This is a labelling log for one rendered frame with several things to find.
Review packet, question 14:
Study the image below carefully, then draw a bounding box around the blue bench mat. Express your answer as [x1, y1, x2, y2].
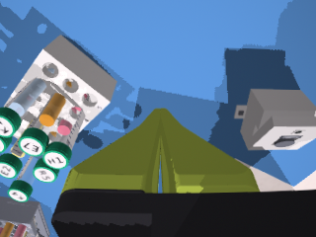
[0, 0, 316, 237]

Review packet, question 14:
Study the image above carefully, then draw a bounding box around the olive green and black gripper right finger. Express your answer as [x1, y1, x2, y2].
[160, 108, 260, 193]

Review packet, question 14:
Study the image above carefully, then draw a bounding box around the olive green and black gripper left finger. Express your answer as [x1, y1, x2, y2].
[61, 109, 161, 194]

